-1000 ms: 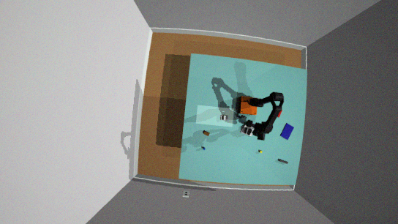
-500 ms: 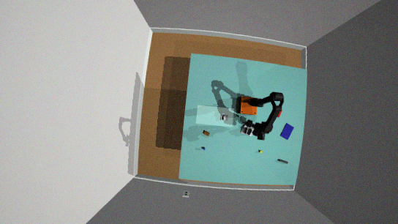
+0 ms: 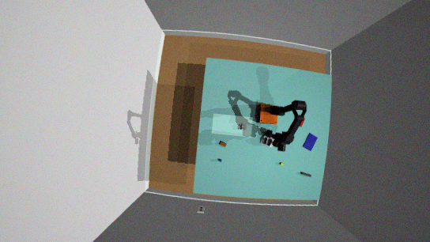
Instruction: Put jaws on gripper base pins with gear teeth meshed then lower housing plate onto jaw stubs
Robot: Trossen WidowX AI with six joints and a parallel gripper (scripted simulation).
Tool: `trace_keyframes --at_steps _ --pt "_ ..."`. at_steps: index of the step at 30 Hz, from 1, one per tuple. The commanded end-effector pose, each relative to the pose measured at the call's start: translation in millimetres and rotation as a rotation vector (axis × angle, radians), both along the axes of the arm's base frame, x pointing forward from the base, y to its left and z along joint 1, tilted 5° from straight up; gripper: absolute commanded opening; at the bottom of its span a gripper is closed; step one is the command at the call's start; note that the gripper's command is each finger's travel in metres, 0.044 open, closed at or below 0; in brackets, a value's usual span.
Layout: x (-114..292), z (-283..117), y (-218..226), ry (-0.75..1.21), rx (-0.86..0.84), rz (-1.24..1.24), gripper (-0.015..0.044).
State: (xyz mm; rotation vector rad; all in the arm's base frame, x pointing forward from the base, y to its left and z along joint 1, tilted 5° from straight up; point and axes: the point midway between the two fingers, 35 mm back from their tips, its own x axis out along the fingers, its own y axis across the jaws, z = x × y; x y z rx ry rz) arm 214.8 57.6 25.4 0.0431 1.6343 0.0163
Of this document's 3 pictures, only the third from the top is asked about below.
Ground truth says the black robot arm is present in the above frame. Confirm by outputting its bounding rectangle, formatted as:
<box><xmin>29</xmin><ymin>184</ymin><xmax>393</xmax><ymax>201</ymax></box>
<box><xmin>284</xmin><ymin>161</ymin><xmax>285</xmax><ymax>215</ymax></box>
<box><xmin>270</xmin><ymin>100</ymin><xmax>307</xmax><ymax>152</ymax></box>

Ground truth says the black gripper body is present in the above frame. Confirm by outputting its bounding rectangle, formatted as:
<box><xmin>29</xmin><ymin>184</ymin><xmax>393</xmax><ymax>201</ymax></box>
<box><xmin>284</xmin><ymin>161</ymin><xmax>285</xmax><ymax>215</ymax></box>
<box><xmin>266</xmin><ymin>130</ymin><xmax>281</xmax><ymax>141</ymax></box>

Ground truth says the dark blue flat bar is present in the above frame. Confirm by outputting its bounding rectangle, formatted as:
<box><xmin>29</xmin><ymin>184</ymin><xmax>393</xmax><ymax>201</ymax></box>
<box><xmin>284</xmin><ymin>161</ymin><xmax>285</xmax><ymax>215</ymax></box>
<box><xmin>303</xmin><ymin>133</ymin><xmax>317</xmax><ymax>151</ymax></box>

